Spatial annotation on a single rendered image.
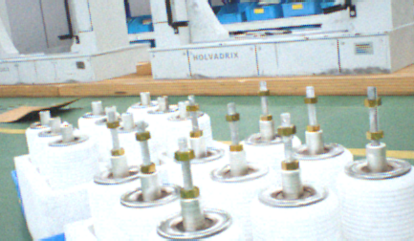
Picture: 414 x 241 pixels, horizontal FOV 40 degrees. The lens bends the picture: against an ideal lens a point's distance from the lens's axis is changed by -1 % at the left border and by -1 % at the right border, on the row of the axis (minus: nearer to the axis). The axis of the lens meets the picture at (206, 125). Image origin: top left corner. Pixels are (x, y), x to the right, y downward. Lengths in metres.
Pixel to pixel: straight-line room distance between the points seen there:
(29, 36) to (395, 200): 7.37
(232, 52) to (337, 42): 0.59
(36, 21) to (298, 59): 5.58
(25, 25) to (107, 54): 4.06
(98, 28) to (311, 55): 1.61
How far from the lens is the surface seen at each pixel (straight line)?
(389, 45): 2.61
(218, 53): 3.06
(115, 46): 3.92
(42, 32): 7.99
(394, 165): 0.70
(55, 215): 1.03
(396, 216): 0.67
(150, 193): 0.67
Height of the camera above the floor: 0.46
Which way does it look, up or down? 12 degrees down
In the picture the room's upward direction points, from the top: 7 degrees counter-clockwise
